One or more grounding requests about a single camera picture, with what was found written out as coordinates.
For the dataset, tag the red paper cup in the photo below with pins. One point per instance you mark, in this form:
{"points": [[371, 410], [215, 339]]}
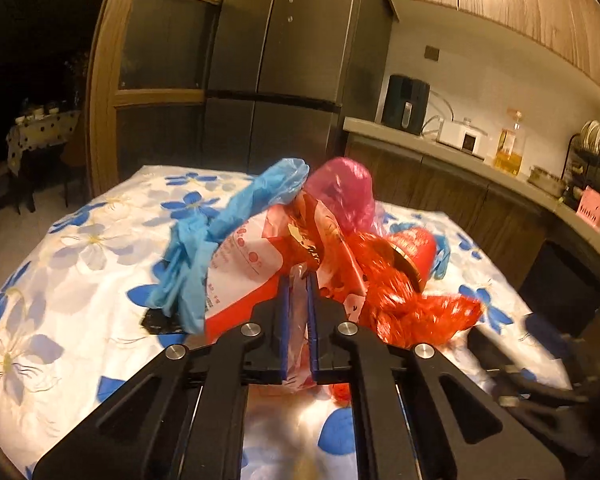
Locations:
{"points": [[412, 250]]}

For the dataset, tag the dark wall switch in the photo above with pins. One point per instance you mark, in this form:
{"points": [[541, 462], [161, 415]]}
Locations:
{"points": [[432, 53]]}

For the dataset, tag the black dish rack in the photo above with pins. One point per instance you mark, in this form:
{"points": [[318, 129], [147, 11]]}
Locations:
{"points": [[580, 170]]}

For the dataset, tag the black trash bin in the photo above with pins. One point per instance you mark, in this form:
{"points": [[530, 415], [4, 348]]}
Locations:
{"points": [[555, 280]]}

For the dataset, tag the pink box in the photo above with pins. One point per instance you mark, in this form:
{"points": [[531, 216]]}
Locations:
{"points": [[592, 207]]}

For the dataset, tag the white electric cooker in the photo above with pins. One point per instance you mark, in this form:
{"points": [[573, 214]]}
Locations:
{"points": [[460, 135]]}

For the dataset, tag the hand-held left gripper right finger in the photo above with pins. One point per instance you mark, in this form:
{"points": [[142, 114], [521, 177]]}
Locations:
{"points": [[312, 330]]}

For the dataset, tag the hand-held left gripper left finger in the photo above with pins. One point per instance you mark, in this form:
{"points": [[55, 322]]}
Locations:
{"points": [[284, 330]]}

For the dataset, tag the pink plastic bag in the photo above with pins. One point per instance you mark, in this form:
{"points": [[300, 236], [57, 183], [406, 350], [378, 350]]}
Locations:
{"points": [[340, 190]]}

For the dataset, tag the crumpled red plastic wrapper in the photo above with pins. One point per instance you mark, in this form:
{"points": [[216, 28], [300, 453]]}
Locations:
{"points": [[405, 310]]}

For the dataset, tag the wooden glass-door cabinet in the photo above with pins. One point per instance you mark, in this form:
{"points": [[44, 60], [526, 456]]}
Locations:
{"points": [[100, 110]]}

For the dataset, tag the wooden wall cabinets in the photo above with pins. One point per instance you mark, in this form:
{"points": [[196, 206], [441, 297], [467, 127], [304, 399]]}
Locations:
{"points": [[530, 10]]}

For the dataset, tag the brown wooden chair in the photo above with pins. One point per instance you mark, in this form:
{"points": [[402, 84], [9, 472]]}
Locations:
{"points": [[75, 155]]}

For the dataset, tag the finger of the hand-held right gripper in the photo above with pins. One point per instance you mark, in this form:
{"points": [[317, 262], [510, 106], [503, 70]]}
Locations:
{"points": [[520, 360]]}

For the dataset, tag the kitchen counter with wooden cabinets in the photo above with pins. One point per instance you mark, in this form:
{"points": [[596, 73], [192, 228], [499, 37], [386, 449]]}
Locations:
{"points": [[430, 185]]}

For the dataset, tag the blue floral tablecloth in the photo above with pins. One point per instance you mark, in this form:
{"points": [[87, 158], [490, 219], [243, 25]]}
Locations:
{"points": [[80, 260]]}

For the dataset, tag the red and white plastic bag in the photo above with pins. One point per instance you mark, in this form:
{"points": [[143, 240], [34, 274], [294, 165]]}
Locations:
{"points": [[245, 280]]}

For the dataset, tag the table with polka-dot cloth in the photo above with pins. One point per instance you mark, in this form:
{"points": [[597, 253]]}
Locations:
{"points": [[40, 135]]}

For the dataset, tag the white plates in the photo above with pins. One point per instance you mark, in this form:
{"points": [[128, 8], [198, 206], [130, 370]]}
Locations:
{"points": [[595, 135]]}

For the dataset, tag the cooking oil bottle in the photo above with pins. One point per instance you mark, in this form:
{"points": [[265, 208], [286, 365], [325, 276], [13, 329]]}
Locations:
{"points": [[509, 155]]}

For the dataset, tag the dark steel refrigerator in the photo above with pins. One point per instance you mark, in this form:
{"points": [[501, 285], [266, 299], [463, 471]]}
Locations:
{"points": [[280, 60]]}

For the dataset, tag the steel pot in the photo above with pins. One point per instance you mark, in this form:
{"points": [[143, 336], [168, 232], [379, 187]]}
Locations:
{"points": [[547, 180]]}

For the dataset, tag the black air fryer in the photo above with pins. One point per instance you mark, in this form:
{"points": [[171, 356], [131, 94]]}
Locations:
{"points": [[405, 100]]}

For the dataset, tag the black plastic piece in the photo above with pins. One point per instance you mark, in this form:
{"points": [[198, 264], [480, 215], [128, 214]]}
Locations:
{"points": [[155, 321]]}

